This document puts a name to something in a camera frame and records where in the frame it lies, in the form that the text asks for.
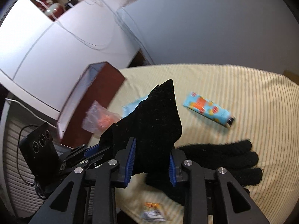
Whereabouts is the clear bag with orange content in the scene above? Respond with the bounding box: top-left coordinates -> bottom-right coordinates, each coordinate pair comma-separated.
82,101 -> 121,136

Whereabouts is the small orange white sachet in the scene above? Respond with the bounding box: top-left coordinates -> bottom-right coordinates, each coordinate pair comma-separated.
141,202 -> 167,222

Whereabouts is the black knitted glove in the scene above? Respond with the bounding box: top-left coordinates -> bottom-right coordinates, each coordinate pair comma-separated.
145,140 -> 263,206
98,79 -> 184,178

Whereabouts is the clear packet of cotton pads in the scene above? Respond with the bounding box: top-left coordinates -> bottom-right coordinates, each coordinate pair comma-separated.
122,95 -> 148,118

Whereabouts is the fruit print hand cream tube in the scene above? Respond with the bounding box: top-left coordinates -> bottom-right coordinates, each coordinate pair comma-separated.
183,92 -> 235,127

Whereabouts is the dark red storage box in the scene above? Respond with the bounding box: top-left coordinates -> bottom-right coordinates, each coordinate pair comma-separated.
57,62 -> 125,148

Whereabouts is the red ceramic jar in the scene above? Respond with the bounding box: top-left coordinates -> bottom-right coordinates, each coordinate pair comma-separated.
37,0 -> 65,21

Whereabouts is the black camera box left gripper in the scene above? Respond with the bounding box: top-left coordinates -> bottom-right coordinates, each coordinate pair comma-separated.
19,123 -> 60,191

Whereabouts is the white hanging cable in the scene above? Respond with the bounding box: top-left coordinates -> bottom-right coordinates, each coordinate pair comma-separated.
24,0 -> 146,52

